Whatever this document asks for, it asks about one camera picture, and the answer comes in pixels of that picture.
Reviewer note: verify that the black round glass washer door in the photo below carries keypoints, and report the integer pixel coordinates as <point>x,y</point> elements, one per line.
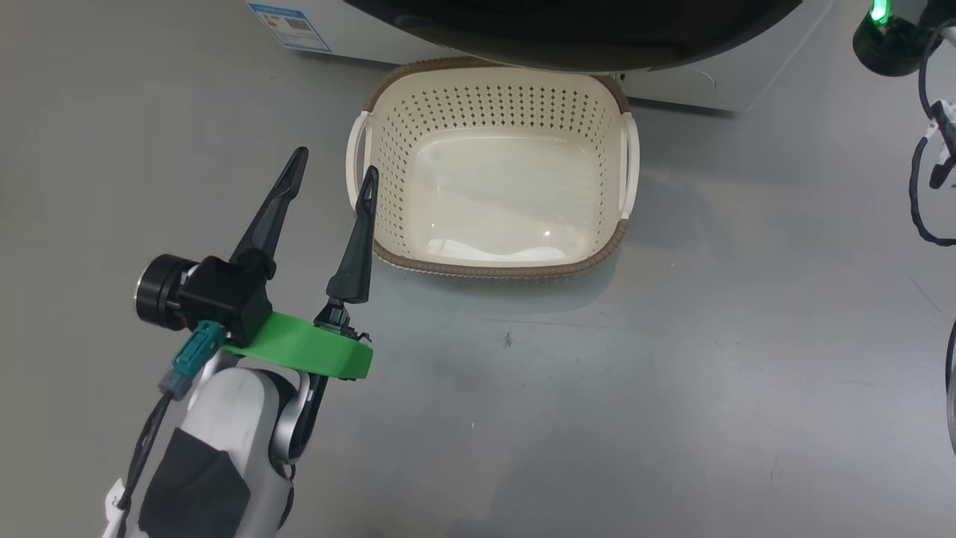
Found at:
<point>560,30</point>

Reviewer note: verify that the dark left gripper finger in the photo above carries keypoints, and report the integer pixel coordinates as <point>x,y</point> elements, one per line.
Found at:
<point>280,202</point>
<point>358,254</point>

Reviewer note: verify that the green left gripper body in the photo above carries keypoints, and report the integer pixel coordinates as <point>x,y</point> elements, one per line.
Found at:
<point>314,347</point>

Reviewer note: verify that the white washing machine body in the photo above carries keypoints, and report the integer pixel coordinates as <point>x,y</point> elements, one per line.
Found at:
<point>736,67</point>

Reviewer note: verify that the blue energy label sticker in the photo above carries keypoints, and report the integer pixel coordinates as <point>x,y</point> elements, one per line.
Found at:
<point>290,26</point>

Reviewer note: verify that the cream perforated laundry basket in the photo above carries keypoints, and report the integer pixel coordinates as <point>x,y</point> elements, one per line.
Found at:
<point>493,194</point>

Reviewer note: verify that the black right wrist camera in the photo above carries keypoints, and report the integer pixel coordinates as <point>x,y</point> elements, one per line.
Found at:
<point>892,45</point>

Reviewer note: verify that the round drain filter cover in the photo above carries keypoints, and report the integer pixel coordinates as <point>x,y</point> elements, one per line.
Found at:
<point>698,81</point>

